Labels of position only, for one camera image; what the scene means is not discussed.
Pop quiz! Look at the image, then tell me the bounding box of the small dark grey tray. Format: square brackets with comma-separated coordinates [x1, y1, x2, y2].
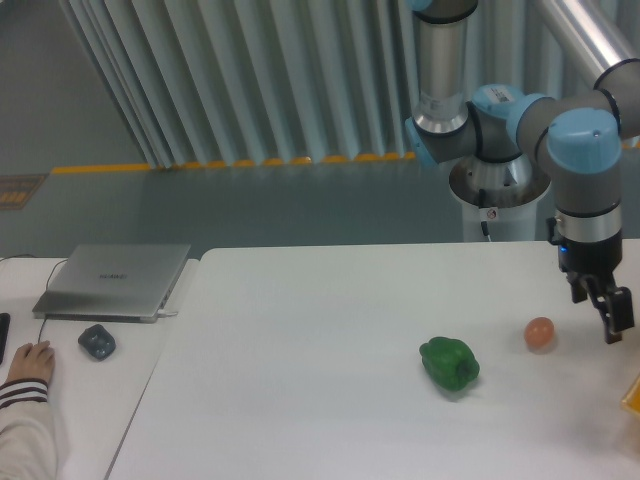
[78, 324, 117, 361]

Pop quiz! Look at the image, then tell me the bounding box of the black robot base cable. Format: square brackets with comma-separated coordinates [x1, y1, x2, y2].
[477, 187, 494, 243]

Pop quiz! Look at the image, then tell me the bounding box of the brown egg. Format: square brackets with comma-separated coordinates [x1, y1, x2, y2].
[524, 317, 555, 349]

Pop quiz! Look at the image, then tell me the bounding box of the white striped sleeve forearm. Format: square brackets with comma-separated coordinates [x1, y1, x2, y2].
[1, 378, 58, 479]

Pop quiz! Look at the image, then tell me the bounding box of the black mouse cable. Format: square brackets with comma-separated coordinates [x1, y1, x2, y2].
[0, 254, 69, 346]

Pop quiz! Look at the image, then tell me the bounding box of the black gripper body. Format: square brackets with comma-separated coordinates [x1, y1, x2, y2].
[546, 217, 622, 303]

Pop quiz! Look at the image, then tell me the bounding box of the white folding partition screen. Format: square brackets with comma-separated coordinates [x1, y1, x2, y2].
[58, 0, 640, 169]

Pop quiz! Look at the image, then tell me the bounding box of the green bell pepper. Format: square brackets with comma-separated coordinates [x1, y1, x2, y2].
[419, 337, 480, 392]

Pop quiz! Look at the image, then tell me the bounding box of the silver closed laptop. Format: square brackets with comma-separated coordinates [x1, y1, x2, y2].
[32, 244, 190, 323]

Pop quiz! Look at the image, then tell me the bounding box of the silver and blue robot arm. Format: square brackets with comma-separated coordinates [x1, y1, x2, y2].
[406, 1, 639, 343]

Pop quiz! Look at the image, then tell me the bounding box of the yellow container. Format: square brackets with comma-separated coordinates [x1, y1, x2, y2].
[620, 376, 640, 418]

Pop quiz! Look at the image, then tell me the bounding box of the black phone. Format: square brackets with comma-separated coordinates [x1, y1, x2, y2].
[0, 312, 11, 364]

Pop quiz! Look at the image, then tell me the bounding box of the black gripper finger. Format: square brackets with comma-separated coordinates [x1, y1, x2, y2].
[582, 274, 605, 315]
[601, 287, 635, 344]

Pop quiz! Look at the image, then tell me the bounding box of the person's hand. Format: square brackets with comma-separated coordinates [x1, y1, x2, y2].
[6, 341, 55, 384]

